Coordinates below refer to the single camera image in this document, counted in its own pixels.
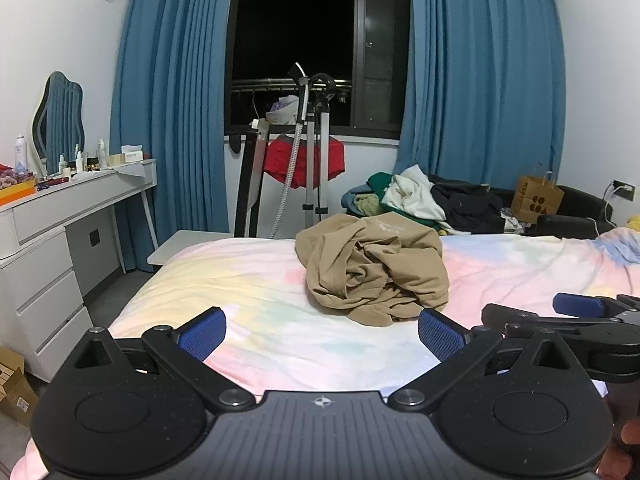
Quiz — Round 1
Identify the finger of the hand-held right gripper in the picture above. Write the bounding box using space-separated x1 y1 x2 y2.
552 292 640 322
481 303 626 335

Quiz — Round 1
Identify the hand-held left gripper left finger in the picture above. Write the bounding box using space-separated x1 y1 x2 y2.
72 306 257 415

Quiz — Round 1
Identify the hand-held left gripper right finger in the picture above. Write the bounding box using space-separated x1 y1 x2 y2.
388 307 575 412

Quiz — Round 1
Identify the tan hooded garment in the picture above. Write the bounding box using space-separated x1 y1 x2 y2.
295 212 451 326

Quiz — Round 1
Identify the person's right hand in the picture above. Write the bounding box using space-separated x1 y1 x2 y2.
599 394 640 480

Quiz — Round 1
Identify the pastel tie-dye blanket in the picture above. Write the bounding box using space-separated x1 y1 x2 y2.
10 227 640 480

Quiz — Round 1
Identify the white stool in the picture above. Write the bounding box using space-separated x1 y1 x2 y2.
147 230 236 267

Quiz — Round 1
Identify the black sofa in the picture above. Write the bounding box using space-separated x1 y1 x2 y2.
482 182 616 240

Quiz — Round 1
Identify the brown paper bag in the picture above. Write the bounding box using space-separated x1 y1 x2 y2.
510 162 565 225

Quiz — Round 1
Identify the black garment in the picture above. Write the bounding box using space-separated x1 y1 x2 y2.
429 175 506 237

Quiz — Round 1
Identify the white garment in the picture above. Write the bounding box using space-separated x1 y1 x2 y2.
381 164 448 222

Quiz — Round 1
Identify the olive yellow garment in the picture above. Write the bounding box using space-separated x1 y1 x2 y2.
354 195 385 218

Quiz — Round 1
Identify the green garment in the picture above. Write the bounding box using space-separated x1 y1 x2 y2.
368 171 397 202

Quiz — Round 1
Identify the blue garment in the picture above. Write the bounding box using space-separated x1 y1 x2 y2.
341 185 373 211

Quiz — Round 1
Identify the white dressing table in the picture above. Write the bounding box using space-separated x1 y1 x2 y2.
0 158 158 381

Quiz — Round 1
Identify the red cloth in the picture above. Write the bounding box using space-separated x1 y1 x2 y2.
263 136 347 190

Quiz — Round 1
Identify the cardboard box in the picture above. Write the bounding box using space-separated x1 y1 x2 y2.
0 345 40 428

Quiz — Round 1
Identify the orange box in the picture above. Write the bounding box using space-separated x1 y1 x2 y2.
0 180 38 207

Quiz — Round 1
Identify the pink fuzzy item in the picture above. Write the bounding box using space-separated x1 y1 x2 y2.
0 170 35 188

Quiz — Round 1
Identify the white spray bottle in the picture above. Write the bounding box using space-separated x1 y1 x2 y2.
13 134 28 175

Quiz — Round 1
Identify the wavy framed mirror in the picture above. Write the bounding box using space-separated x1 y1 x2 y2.
31 71 87 176

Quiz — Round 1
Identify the dark window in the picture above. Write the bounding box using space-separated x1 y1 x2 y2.
225 0 413 137

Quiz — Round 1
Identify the white charger cable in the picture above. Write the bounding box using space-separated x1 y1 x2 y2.
587 182 622 237

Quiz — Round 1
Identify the black upright frame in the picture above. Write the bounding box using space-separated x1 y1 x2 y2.
227 127 271 238

